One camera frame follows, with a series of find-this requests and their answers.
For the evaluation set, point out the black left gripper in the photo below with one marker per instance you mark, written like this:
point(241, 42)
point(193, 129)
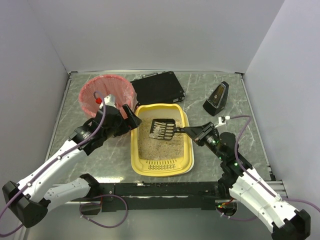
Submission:
point(124, 120)

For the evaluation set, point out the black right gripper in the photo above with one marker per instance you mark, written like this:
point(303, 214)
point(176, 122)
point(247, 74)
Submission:
point(200, 133)

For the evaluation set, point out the black litter scoop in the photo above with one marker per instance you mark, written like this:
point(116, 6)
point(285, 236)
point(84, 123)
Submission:
point(164, 129)

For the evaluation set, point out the yellow litter box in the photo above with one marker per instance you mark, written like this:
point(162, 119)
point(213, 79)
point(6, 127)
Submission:
point(160, 158)

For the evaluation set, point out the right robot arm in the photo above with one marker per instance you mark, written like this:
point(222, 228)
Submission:
point(241, 181)

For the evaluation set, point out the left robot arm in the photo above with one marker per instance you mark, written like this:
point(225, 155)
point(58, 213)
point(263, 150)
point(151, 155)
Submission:
point(33, 197)

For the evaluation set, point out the black carrying case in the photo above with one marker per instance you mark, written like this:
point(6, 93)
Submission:
point(155, 88)

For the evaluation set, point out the black metronome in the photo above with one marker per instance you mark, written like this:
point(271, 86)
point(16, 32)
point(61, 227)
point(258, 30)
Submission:
point(216, 102)

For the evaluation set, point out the red waste basket with liner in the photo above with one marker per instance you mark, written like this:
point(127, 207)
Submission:
point(92, 93)

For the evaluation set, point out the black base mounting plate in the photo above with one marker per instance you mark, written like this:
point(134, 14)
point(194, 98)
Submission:
point(205, 195)

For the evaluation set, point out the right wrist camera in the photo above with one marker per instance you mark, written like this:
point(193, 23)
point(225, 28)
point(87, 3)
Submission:
point(222, 120)

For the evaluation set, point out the aluminium frame rail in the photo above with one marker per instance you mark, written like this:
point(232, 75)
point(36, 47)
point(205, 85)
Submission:
point(278, 187)

